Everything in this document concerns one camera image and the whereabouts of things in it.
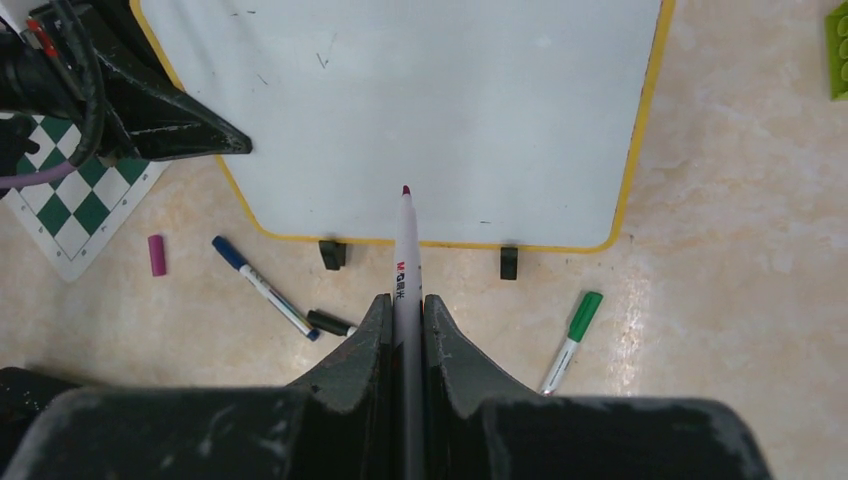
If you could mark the yellow-framed whiteboard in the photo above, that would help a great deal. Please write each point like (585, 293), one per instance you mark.
(514, 123)

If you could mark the green white chess mat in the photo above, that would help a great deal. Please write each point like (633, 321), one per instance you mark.
(72, 220)

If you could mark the magenta marker body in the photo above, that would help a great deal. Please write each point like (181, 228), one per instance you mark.
(407, 326)

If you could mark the green capped marker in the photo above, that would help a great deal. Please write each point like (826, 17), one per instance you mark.
(579, 324)

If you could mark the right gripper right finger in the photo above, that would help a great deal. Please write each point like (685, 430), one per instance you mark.
(486, 425)

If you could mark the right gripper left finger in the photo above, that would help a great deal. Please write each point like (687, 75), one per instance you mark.
(332, 422)

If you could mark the green white toy block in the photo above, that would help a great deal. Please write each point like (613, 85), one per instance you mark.
(835, 31)

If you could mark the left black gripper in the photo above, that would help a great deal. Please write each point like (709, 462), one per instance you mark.
(105, 77)

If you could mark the black capped marker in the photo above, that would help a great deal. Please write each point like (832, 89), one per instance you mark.
(330, 324)

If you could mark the magenta marker cap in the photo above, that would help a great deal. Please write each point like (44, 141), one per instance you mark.
(157, 255)

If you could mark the blue capped marker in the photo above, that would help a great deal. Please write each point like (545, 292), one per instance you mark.
(238, 262)

